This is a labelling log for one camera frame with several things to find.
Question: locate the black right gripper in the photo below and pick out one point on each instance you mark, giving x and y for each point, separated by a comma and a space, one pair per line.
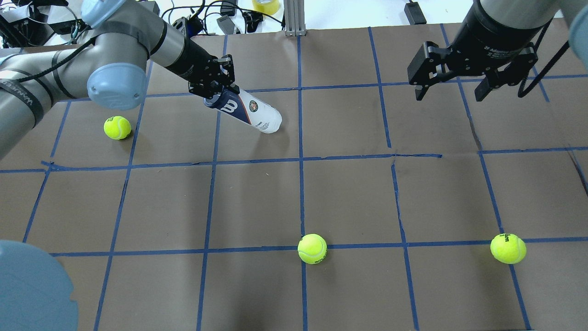
491, 40

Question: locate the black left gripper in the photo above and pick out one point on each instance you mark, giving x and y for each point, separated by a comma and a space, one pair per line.
189, 64

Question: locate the white blue tennis ball can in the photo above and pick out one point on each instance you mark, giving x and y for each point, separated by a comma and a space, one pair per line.
246, 108

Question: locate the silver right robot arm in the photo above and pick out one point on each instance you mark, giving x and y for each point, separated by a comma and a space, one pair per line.
527, 14

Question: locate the yellow tennis ball near gripper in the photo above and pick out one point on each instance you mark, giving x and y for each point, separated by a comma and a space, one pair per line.
117, 128

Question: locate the Wilson yellow tennis ball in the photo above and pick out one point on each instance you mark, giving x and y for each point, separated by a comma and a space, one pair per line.
508, 248

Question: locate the center yellow tennis ball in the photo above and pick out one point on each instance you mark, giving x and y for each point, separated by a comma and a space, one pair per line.
312, 248

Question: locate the yellow tape roll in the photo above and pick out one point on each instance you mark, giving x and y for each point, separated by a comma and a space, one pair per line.
269, 7

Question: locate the aluminium frame post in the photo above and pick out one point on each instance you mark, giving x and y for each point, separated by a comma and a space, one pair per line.
294, 18

